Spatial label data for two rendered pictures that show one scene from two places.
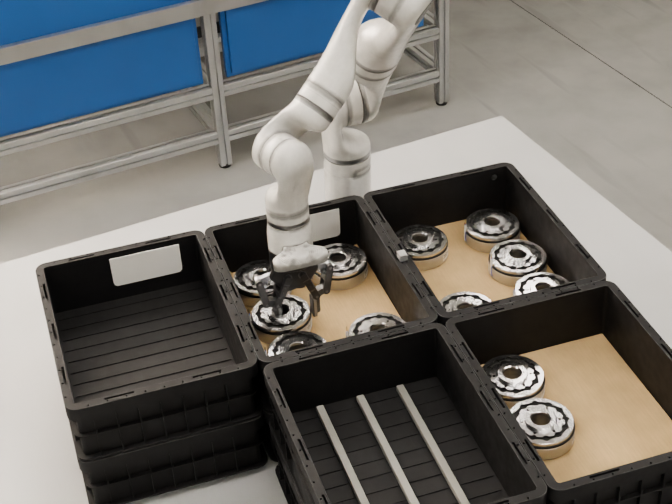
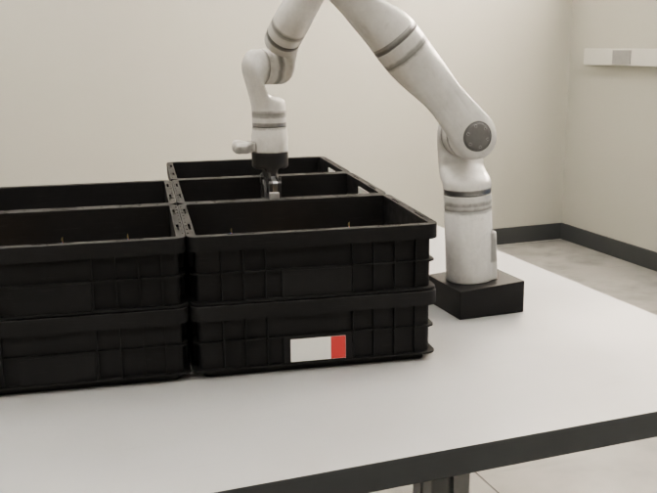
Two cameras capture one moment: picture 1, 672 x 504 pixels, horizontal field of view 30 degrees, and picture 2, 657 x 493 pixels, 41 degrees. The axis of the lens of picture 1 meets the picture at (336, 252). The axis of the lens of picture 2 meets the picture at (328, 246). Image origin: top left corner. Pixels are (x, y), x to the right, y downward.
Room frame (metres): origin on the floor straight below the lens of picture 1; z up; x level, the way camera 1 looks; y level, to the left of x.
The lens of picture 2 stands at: (1.94, -1.71, 1.21)
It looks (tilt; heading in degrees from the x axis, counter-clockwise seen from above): 13 degrees down; 94
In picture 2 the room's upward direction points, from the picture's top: 1 degrees counter-clockwise
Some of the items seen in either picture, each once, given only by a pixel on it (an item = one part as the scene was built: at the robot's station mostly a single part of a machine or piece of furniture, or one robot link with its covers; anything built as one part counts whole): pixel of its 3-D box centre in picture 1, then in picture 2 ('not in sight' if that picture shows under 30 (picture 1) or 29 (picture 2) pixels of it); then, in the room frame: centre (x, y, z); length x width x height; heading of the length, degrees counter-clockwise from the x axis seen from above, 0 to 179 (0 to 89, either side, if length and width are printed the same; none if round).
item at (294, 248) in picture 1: (292, 234); (260, 136); (1.68, 0.07, 1.03); 0.11 x 0.09 x 0.06; 16
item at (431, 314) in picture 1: (315, 276); (273, 192); (1.71, 0.04, 0.92); 0.40 x 0.30 x 0.02; 16
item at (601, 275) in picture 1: (478, 238); (299, 219); (1.79, -0.25, 0.92); 0.40 x 0.30 x 0.02; 16
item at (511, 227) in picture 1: (492, 224); not in sight; (1.92, -0.29, 0.86); 0.10 x 0.10 x 0.01
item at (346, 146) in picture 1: (345, 120); (465, 154); (2.09, -0.03, 1.00); 0.09 x 0.09 x 0.17; 17
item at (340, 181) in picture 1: (347, 187); (468, 235); (2.10, -0.03, 0.84); 0.09 x 0.09 x 0.17; 18
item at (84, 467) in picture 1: (154, 389); not in sight; (1.63, 0.33, 0.76); 0.40 x 0.30 x 0.12; 16
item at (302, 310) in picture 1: (281, 313); not in sight; (1.69, 0.10, 0.86); 0.10 x 0.10 x 0.01
